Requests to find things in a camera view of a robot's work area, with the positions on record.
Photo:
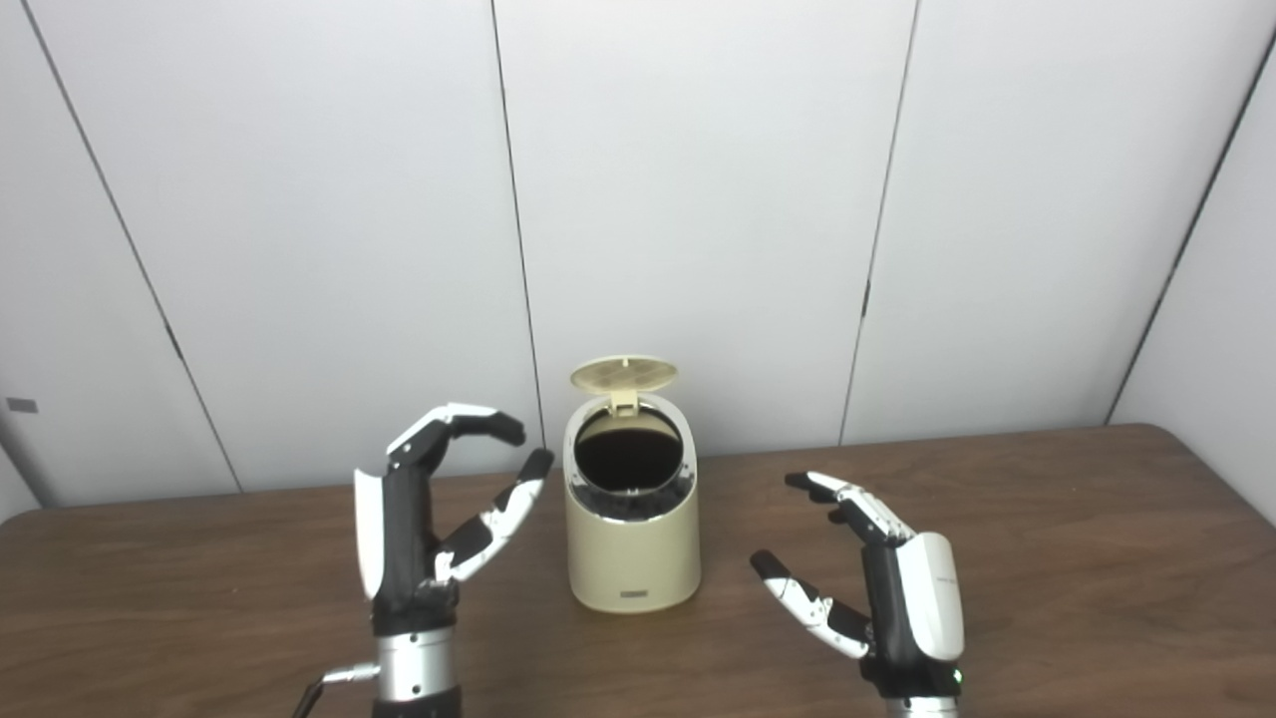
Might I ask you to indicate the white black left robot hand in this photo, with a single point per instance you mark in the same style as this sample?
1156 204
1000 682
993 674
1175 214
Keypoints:
404 558

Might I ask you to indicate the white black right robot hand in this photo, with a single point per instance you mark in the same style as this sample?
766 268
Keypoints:
927 598

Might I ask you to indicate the cream-colored bin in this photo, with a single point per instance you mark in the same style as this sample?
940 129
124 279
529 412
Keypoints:
633 558

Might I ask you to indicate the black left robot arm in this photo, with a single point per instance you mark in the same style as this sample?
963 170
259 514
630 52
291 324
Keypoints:
414 668

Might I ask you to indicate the cream round bin lid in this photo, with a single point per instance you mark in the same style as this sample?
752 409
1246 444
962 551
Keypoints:
623 374

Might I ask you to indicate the small grey wall plate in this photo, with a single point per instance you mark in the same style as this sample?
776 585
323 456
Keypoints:
22 405

